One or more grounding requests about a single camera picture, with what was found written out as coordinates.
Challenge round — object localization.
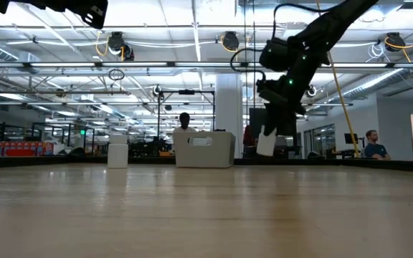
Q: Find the black aluminium table frame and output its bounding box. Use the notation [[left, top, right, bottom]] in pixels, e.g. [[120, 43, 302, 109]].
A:
[[0, 156, 413, 173]]

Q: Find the yellow hanging cable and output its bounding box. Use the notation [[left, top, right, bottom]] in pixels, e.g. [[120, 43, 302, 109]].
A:
[[315, 0, 361, 158]]

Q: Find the person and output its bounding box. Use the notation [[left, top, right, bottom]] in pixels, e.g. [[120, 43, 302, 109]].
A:
[[173, 111, 197, 133], [363, 129, 391, 161]]

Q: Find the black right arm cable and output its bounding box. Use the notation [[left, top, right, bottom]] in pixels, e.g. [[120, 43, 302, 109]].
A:
[[272, 2, 336, 40]]

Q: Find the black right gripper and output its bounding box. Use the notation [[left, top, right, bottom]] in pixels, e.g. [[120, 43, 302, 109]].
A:
[[262, 85, 308, 139]]

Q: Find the long ceiling light strip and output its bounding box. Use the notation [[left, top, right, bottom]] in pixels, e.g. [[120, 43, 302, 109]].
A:
[[0, 61, 413, 69]]

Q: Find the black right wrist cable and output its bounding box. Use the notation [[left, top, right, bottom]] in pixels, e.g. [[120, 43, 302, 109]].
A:
[[229, 47, 267, 83]]

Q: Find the grey plastic basket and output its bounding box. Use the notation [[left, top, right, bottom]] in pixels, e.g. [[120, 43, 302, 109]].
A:
[[172, 130, 237, 169]]

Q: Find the red printed box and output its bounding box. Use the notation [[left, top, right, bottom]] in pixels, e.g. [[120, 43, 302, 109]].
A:
[[0, 140, 55, 158]]

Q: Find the black ceiling cord reel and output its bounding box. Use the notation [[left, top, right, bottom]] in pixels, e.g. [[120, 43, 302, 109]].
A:
[[105, 31, 136, 62], [384, 32, 407, 52], [220, 31, 245, 54]]

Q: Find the black hanging cable loop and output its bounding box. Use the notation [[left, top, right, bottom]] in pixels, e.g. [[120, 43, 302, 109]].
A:
[[108, 68, 125, 82]]

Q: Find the white building column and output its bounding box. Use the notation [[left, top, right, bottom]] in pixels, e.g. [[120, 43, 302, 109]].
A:
[[214, 73, 245, 159]]

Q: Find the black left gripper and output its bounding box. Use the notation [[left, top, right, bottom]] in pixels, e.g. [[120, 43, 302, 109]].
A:
[[48, 0, 109, 29]]

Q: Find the white pill bottle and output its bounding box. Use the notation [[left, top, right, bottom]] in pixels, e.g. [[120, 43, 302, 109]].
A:
[[107, 134, 129, 170], [255, 125, 278, 158]]

